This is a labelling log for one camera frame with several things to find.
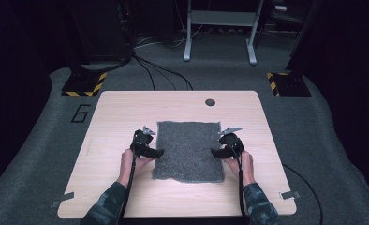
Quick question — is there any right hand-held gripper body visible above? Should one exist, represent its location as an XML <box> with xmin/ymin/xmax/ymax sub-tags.
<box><xmin>217</xmin><ymin>126</ymin><xmax>245</xmax><ymax>158</ymax></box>

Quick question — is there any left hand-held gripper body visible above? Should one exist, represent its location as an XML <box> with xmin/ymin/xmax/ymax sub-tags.
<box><xmin>130</xmin><ymin>126</ymin><xmax>157</xmax><ymax>158</ymax></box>

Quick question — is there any grey fuzzy cloth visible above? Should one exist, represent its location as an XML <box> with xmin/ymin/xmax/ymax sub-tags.
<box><xmin>151</xmin><ymin>120</ymin><xmax>226</xmax><ymax>184</ymax></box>

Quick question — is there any person's right hand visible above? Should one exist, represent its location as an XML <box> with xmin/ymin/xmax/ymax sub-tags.
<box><xmin>222</xmin><ymin>149</ymin><xmax>257</xmax><ymax>188</ymax></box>

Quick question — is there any person's left hand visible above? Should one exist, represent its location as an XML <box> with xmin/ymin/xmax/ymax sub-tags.
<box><xmin>116</xmin><ymin>147</ymin><xmax>155</xmax><ymax>188</ymax></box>

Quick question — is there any grey tape strip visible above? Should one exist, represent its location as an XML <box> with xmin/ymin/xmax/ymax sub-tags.
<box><xmin>278</xmin><ymin>189</ymin><xmax>302</xmax><ymax>201</ymax></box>
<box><xmin>52</xmin><ymin>191</ymin><xmax>76</xmax><ymax>209</ymax></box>

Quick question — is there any hazard-striped black stand base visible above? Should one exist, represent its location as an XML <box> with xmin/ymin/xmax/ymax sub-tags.
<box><xmin>265</xmin><ymin>71</ymin><xmax>312</xmax><ymax>98</ymax></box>
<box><xmin>61</xmin><ymin>71</ymin><xmax>109</xmax><ymax>98</ymax></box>

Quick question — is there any dark computer cabinet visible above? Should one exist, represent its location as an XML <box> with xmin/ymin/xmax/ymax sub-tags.
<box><xmin>67</xmin><ymin>0</ymin><xmax>134</xmax><ymax>65</ymax></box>

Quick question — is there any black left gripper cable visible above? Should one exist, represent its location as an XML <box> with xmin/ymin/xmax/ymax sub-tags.
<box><xmin>116</xmin><ymin>129</ymin><xmax>143</xmax><ymax>225</ymax></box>

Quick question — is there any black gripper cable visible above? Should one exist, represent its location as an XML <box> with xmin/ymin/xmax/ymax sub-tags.
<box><xmin>116</xmin><ymin>129</ymin><xmax>143</xmax><ymax>225</ymax></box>
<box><xmin>223</xmin><ymin>134</ymin><xmax>248</xmax><ymax>225</ymax></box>

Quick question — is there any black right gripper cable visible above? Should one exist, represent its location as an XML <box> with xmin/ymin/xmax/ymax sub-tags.
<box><xmin>223</xmin><ymin>134</ymin><xmax>248</xmax><ymax>225</ymax></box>

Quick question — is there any black floor cable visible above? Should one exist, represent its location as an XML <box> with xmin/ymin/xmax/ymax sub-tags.
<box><xmin>281</xmin><ymin>163</ymin><xmax>325</xmax><ymax>225</ymax></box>
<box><xmin>133</xmin><ymin>55</ymin><xmax>157</xmax><ymax>92</ymax></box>
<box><xmin>132</xmin><ymin>52</ymin><xmax>195</xmax><ymax>92</ymax></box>

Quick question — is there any white floor cable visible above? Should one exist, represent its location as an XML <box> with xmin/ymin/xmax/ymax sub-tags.
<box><xmin>134</xmin><ymin>22</ymin><xmax>205</xmax><ymax>50</ymax></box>

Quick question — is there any white metal desk frame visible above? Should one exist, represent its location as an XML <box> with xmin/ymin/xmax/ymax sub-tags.
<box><xmin>183</xmin><ymin>0</ymin><xmax>265</xmax><ymax>66</ymax></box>

